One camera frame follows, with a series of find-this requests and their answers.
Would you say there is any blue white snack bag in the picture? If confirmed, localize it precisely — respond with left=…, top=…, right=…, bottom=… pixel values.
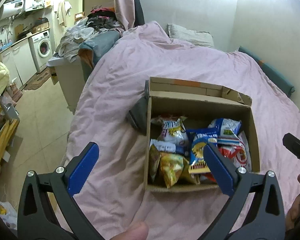
left=207, top=118, right=242, bottom=145

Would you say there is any white yellow chip bag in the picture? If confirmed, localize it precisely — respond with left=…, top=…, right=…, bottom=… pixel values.
left=151, top=116, right=189, bottom=146

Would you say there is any left hand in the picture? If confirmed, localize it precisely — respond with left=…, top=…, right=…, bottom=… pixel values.
left=111, top=222, right=149, bottom=240

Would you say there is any white red snack pack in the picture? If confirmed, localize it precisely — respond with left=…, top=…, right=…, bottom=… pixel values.
left=218, top=131, right=252, bottom=172

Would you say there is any teal bed cushion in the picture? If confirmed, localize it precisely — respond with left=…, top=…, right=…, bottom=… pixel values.
left=238, top=46, right=295, bottom=98

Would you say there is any pink bed duvet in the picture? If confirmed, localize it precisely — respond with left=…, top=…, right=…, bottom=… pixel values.
left=61, top=0, right=300, bottom=240

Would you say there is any red snack bag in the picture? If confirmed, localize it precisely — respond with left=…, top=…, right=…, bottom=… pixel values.
left=200, top=173, right=216, bottom=183

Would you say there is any blue yellow snack pack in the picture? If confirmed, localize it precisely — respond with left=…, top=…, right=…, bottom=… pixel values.
left=187, top=127, right=218, bottom=174

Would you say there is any golden yellow snack bag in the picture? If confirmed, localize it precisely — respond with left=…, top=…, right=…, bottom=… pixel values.
left=159, top=152, right=184, bottom=189

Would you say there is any grey striped cloth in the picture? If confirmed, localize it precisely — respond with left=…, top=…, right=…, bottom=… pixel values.
left=125, top=80, right=149, bottom=135

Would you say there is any white storage bin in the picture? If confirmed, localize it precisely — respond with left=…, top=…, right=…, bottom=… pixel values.
left=47, top=56, right=85, bottom=114

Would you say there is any brown cardboard box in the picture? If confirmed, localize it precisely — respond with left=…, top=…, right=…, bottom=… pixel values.
left=143, top=76, right=261, bottom=194

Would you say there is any white pillow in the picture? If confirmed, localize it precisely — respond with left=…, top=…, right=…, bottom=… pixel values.
left=167, top=24, right=215, bottom=48

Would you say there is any white kitchen cabinet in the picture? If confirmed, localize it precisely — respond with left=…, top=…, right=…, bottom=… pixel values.
left=0, top=38, right=37, bottom=88

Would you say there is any white washing machine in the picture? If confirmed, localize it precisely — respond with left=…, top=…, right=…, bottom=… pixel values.
left=28, top=30, right=53, bottom=73

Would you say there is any pile of clothes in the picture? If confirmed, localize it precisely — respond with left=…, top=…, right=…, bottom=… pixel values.
left=54, top=8, right=124, bottom=62

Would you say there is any white water heater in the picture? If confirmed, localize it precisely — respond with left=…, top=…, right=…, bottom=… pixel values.
left=0, top=0, right=24, bottom=20

